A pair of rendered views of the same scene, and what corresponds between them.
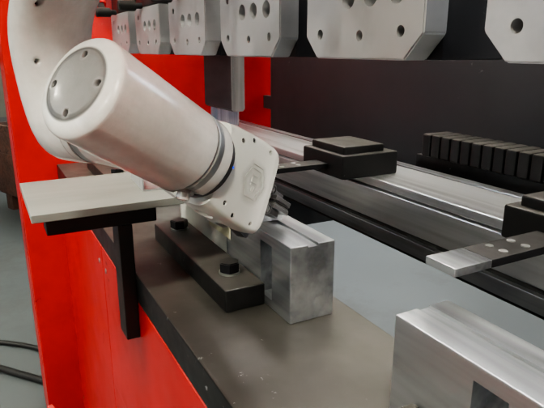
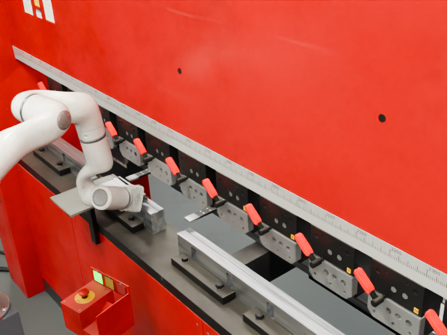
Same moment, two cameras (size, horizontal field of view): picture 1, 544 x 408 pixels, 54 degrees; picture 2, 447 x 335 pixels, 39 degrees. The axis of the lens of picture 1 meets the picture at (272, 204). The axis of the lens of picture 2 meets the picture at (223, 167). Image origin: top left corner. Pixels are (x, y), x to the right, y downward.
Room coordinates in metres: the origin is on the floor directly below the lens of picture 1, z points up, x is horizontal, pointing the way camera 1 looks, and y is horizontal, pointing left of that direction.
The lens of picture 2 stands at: (-1.51, 0.02, 2.25)
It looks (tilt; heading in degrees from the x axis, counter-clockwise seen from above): 28 degrees down; 351
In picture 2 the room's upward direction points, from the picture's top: 3 degrees counter-clockwise
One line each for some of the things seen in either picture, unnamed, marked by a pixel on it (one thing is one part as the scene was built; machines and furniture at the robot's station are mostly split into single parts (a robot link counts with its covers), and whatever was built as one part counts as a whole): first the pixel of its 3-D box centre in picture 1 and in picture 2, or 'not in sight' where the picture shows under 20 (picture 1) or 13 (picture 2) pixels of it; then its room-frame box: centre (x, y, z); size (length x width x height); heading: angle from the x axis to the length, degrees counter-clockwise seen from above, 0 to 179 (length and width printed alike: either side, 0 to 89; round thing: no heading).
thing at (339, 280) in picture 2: not in sight; (341, 256); (-0.24, -0.48, 1.26); 0.15 x 0.09 x 0.17; 28
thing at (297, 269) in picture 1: (241, 233); (132, 202); (0.75, 0.04, 0.92); 0.39 x 0.06 x 0.10; 28
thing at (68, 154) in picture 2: not in sight; (65, 154); (1.28, 0.33, 0.92); 0.50 x 0.06 x 0.10; 28
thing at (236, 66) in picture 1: (223, 89); (118, 153); (0.80, 0.07, 1.13); 0.10 x 0.02 x 0.10; 28
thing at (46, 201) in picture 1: (127, 189); (90, 195); (0.73, 0.20, 1.00); 0.26 x 0.18 x 0.01; 118
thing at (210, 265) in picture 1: (201, 257); (118, 213); (0.73, 0.10, 0.89); 0.30 x 0.05 x 0.03; 28
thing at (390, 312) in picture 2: not in sight; (404, 293); (-0.42, -0.57, 1.26); 0.15 x 0.09 x 0.17; 28
